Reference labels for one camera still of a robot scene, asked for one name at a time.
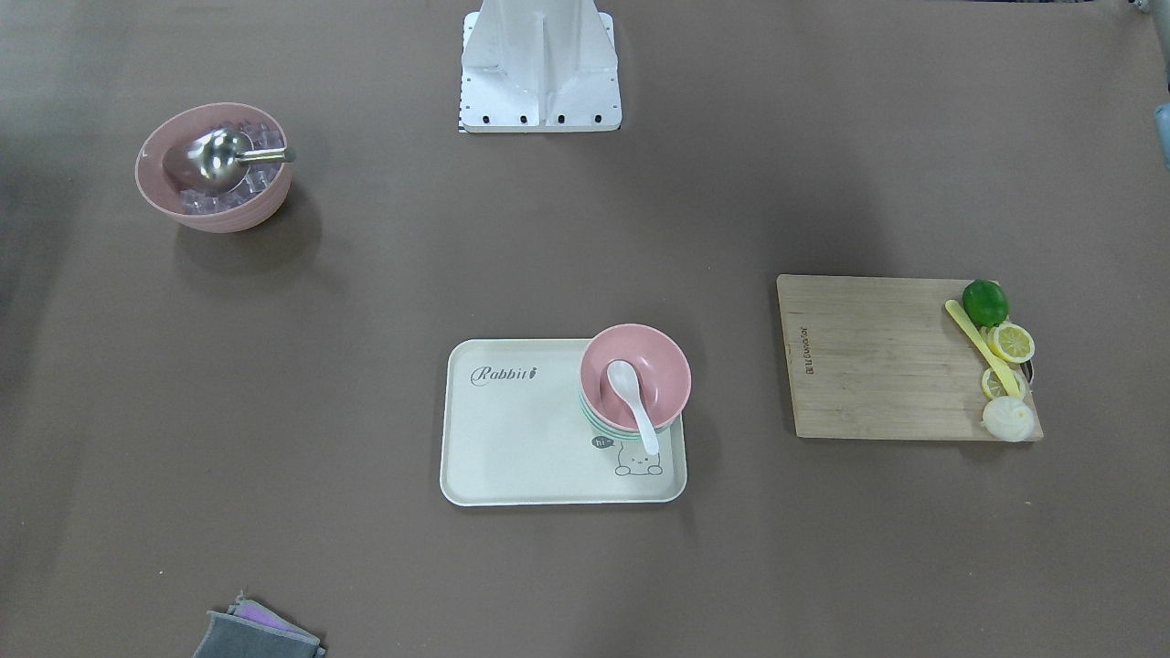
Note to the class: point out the small pink bowl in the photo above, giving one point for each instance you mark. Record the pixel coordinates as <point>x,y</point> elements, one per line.
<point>661,365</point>

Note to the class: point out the wooden cutting board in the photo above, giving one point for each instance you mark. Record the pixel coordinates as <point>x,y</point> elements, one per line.
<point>879,358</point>

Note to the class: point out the green lime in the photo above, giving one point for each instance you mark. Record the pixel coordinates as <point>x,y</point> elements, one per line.
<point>985,302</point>

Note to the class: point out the large pink ice bowl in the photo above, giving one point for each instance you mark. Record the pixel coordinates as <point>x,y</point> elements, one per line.
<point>250,202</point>

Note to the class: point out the lemon slice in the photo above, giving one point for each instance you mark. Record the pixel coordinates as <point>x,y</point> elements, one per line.
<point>993,388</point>
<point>1011,342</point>

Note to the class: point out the yellow plastic knife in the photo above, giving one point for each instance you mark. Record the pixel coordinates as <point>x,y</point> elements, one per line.
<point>1000,367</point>

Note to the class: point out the grey folded cloth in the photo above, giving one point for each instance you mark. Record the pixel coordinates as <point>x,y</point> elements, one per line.
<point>248,628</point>

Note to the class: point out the stacked green bowls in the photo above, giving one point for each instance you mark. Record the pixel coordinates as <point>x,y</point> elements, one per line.
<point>674,429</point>

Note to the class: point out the white ceramic spoon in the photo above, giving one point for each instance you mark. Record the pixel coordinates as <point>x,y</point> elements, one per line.
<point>625,382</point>

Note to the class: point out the metal ice scoop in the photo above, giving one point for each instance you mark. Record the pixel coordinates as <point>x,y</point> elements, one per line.
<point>218,161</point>

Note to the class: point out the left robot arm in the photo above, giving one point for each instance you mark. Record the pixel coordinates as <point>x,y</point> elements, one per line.
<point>1162,130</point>

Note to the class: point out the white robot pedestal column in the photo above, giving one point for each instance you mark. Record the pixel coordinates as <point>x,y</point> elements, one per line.
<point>539,67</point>

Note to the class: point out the cream serving tray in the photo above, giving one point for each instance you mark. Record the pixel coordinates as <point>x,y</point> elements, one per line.
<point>514,434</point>

